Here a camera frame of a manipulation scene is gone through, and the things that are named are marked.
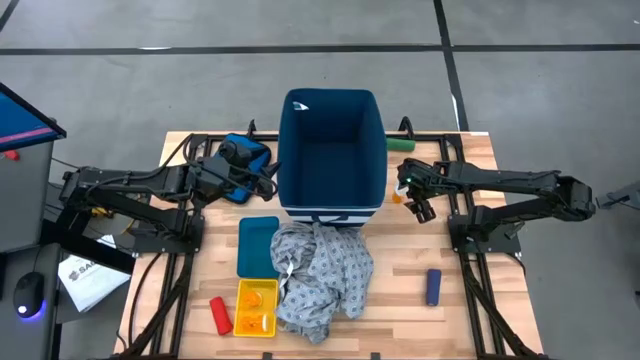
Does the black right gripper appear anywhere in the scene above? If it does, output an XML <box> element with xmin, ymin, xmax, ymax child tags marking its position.
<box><xmin>398</xmin><ymin>157</ymin><xmax>444</xmax><ymax>224</ymax></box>

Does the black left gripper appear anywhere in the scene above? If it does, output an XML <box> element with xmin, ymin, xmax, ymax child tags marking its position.
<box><xmin>188</xmin><ymin>157</ymin><xmax>282</xmax><ymax>201</ymax></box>

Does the dark blue bandage roll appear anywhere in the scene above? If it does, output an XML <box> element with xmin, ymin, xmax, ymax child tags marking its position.
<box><xmin>425</xmin><ymin>268</ymin><xmax>443</xmax><ymax>307</ymax></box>

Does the red bandage roll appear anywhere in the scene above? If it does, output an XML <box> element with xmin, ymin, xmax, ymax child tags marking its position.
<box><xmin>208</xmin><ymin>295</ymin><xmax>235</xmax><ymax>336</ymax></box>

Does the navy fabric storage bin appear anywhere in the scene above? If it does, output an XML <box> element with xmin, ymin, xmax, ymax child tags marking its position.
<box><xmin>276</xmin><ymin>88</ymin><xmax>389</xmax><ymax>229</ymax></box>

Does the yellow slotted plastic basket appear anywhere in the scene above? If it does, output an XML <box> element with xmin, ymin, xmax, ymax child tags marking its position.
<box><xmin>232</xmin><ymin>278</ymin><xmax>280</xmax><ymax>339</ymax></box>

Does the blue padded pouch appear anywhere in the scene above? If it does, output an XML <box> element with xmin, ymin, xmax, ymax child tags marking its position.
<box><xmin>207</xmin><ymin>132</ymin><xmax>274</xmax><ymax>205</ymax></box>

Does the green bandage roll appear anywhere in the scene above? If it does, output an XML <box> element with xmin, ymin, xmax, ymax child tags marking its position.
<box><xmin>386</xmin><ymin>137</ymin><xmax>417</xmax><ymax>153</ymax></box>

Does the teal rectangular tray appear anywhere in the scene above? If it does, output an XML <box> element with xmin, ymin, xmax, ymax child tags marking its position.
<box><xmin>236</xmin><ymin>215</ymin><xmax>281</xmax><ymax>280</ymax></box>

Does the striped patterned hospital gown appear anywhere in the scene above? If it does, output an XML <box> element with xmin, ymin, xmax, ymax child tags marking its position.
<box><xmin>269</xmin><ymin>221</ymin><xmax>375</xmax><ymax>345</ymax></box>

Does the grey metal stand foot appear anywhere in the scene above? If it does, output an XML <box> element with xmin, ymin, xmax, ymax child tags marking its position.
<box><xmin>594</xmin><ymin>180</ymin><xmax>640</xmax><ymax>211</ymax></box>

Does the white printed paper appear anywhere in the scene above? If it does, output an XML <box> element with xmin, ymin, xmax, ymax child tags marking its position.
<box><xmin>57</xmin><ymin>253</ymin><xmax>132</xmax><ymax>314</ymax></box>

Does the grey cabinet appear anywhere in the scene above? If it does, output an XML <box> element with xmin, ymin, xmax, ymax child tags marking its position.
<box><xmin>0</xmin><ymin>139</ymin><xmax>56</xmax><ymax>254</ymax></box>

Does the computer monitor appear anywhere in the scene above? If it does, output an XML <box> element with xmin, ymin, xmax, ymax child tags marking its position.
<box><xmin>0</xmin><ymin>82</ymin><xmax>68</xmax><ymax>154</ymax></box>

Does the black computer mouse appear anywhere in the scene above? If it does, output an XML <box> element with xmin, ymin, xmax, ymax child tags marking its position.
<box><xmin>12</xmin><ymin>271</ymin><xmax>47</xmax><ymax>319</ymax></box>

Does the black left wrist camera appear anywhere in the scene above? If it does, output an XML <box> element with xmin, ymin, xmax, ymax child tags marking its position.
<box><xmin>218</xmin><ymin>139</ymin><xmax>254</xmax><ymax>169</ymax></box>

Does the black metal table frame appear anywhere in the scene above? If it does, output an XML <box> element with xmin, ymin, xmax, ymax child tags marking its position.
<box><xmin>117</xmin><ymin>119</ymin><xmax>549</xmax><ymax>360</ymax></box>

